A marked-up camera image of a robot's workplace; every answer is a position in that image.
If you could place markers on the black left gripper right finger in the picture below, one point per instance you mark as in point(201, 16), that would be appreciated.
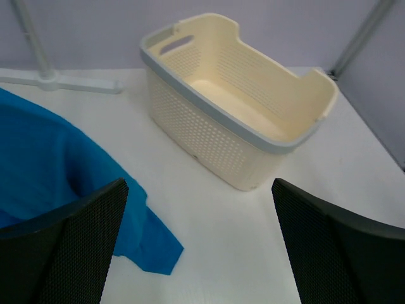
point(336, 255)

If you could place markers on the cream plastic laundry basket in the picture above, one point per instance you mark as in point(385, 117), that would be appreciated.
point(234, 109)

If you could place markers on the blue t shirt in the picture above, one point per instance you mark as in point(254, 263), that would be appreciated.
point(46, 162)

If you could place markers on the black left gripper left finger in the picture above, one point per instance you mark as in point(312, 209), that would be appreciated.
point(63, 256)

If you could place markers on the grey aluminium frame post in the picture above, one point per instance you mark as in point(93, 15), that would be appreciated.
point(359, 40)

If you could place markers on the white clothes rack stand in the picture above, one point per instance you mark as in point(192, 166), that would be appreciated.
point(46, 77)

